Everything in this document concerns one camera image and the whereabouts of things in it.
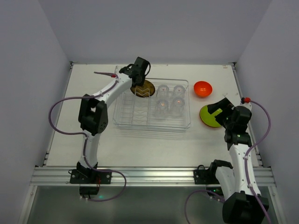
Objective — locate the orange bowl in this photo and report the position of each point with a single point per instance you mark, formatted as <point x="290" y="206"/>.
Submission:
<point x="202" y="89"/>

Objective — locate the aluminium mounting rail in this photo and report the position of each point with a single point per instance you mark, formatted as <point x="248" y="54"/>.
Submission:
<point x="139" y="177"/>

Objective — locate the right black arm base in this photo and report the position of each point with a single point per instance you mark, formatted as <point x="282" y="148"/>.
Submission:
<point x="205" y="175"/>

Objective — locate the olive brown plate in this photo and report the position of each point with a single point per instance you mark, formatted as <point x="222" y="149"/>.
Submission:
<point x="144" y="91"/>

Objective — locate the clear glass front left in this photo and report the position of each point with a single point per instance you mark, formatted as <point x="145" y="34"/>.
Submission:
<point x="162" y="108"/>

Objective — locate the clear glass back left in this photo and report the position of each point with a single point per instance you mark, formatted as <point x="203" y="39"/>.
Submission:
<point x="162" y="91"/>

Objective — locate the clear glass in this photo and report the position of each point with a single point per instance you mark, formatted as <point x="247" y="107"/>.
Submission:
<point x="179" y="91"/>
<point x="177" y="107"/>
<point x="162" y="91"/>
<point x="162" y="108"/>

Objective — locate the green plate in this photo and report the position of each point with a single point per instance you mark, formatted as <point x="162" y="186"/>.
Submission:
<point x="204" y="113"/>

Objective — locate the clear glass front right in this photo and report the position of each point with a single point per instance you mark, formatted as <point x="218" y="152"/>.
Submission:
<point x="177" y="107"/>

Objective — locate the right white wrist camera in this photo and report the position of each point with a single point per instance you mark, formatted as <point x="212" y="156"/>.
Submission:
<point x="246" y="102"/>

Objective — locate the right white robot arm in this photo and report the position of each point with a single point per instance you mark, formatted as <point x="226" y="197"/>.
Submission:
<point x="243" y="202"/>

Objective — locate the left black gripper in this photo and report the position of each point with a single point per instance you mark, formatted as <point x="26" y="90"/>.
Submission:
<point x="138" y="79"/>

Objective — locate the clear glass back right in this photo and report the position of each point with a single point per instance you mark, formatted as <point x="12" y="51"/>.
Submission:
<point x="179" y="91"/>

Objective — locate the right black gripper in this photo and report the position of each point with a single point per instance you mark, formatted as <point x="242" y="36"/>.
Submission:
<point x="223" y="112"/>

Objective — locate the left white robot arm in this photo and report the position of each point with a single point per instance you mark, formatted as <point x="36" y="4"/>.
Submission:
<point x="93" y="115"/>

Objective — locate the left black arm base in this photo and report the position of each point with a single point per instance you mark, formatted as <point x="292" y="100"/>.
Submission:
<point x="81" y="175"/>

